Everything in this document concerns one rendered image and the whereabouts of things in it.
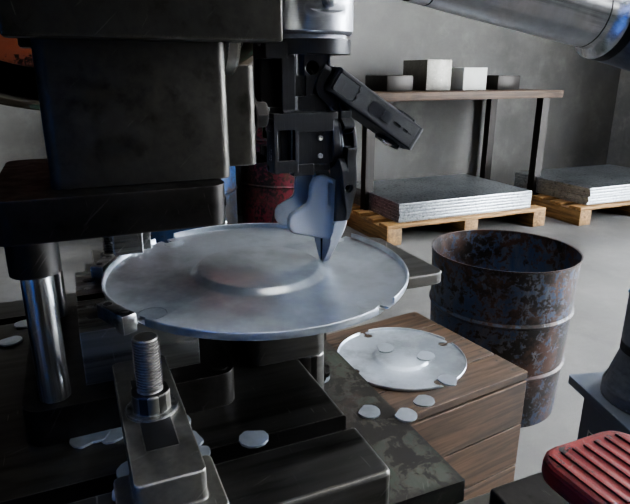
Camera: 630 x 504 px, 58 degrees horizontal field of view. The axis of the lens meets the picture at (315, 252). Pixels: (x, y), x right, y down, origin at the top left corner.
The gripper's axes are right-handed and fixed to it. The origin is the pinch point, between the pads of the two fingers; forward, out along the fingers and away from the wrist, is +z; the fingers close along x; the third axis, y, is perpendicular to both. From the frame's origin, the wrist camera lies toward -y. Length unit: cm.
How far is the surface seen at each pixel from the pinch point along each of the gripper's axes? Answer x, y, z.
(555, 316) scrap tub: -52, -91, 45
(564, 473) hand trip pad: 32.2, 0.7, 3.7
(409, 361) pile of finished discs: -44, -40, 44
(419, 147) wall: -330, -230, 39
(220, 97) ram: 7.5, 12.7, -15.4
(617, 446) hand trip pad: 31.8, -3.8, 3.6
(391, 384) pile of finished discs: -38, -32, 45
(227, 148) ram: 7.3, 12.3, -11.6
